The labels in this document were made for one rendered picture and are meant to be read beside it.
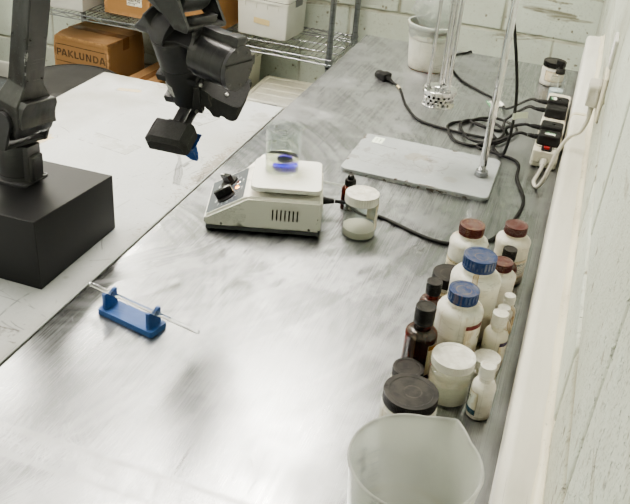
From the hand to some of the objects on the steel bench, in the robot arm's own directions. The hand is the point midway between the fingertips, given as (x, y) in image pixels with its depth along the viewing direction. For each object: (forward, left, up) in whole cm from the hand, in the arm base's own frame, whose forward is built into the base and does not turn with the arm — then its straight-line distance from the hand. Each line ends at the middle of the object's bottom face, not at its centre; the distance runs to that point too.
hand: (201, 121), depth 116 cm
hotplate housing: (+3, +23, -24) cm, 33 cm away
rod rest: (-4, -14, -26) cm, 30 cm away
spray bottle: (+47, +113, -17) cm, 124 cm away
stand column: (+36, +57, -20) cm, 70 cm away
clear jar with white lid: (+19, +25, -24) cm, 39 cm away
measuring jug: (+41, -42, -29) cm, 65 cm away
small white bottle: (+46, -14, -27) cm, 55 cm away
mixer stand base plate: (+24, +57, -21) cm, 65 cm away
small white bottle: (+46, -3, -26) cm, 53 cm away
